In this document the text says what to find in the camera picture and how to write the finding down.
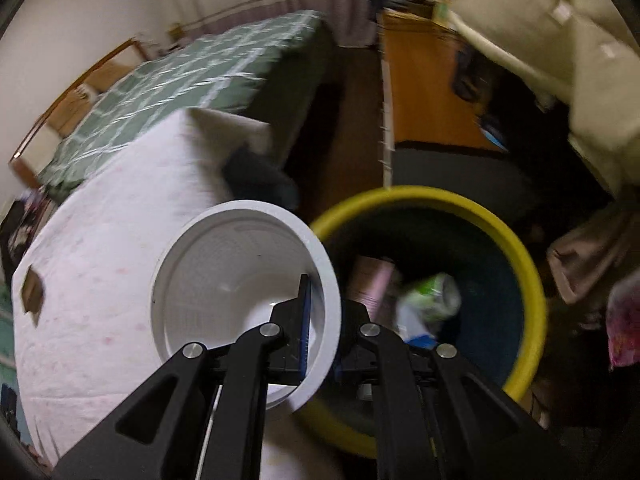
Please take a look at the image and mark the pink floral hanging bag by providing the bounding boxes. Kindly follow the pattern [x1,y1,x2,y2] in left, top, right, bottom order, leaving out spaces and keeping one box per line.
[605,270,640,367]

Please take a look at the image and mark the green plaid bed duvet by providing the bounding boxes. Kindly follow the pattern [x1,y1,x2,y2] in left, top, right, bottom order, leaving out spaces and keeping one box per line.
[38,10,326,196]

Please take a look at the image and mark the wooden desk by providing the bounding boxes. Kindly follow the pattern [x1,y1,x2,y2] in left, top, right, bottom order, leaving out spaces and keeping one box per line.
[378,10,499,155]

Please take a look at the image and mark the pile of dark clothes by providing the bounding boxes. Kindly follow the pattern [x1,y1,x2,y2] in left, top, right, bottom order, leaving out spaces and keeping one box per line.
[1,190,55,286]

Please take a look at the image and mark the cream puffer jacket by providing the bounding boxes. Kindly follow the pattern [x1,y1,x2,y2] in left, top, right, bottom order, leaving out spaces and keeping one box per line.
[449,0,639,193]

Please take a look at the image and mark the small cardboard box far nightstand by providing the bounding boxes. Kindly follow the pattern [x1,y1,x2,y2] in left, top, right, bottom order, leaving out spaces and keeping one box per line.
[167,23,186,44]

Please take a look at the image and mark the wooden bed headboard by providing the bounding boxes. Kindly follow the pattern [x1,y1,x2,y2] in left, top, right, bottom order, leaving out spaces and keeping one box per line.
[9,38,151,188]

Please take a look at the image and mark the pink tissue box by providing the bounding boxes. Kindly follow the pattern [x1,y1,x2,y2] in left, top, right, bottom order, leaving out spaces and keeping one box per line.
[347,257,396,325]

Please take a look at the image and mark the clear plastic bottle green label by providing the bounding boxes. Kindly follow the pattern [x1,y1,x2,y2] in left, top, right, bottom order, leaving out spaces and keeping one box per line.
[395,273,462,341]

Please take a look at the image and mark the small brown cardboard tray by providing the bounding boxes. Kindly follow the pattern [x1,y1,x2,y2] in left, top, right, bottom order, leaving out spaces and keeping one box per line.
[21,266,44,327]

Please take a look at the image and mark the white dotted table cloth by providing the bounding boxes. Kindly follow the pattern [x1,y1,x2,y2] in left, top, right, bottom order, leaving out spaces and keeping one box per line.
[12,107,338,479]

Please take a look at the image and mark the white plastic bowl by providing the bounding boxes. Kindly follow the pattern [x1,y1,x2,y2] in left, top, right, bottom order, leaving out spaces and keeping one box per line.
[150,200,342,417]

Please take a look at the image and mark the yellow rimmed trash bin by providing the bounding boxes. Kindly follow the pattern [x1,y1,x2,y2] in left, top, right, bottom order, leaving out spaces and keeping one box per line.
[294,184,549,461]

